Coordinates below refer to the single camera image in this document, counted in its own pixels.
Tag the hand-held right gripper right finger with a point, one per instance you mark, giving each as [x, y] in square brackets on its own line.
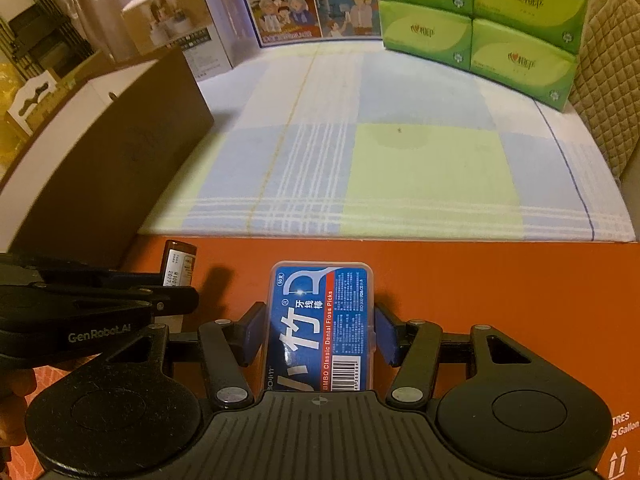
[387, 332]

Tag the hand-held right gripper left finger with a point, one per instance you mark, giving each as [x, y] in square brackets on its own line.
[252, 332]

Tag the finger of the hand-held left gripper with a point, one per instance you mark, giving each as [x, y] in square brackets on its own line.
[100, 276]
[150, 300]

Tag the small brown bottle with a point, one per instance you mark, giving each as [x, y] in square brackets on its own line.
[180, 260]

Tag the blue dental floss box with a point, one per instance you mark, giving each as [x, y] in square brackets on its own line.
[320, 320]

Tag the brown storage box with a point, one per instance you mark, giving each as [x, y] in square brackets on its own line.
[125, 150]

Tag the red printed cardboard sheet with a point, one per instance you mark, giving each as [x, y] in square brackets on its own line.
[500, 285]

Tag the plaid tablecloth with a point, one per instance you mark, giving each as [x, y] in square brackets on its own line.
[375, 160]

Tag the cardboard piece with white cutout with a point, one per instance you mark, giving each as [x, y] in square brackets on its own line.
[35, 100]

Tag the yellow plastic bag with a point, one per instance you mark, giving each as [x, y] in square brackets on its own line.
[10, 110]

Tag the dark folding chairs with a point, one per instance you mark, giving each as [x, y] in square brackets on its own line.
[45, 30]

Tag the white photo product box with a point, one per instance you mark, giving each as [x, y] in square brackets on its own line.
[190, 25]

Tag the stack of green tissue packs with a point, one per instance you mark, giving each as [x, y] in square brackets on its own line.
[475, 20]

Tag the blue illustrated milk carton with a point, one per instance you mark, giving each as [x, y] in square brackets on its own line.
[310, 5]

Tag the quilted beige chair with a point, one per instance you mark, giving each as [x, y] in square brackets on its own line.
[610, 60]

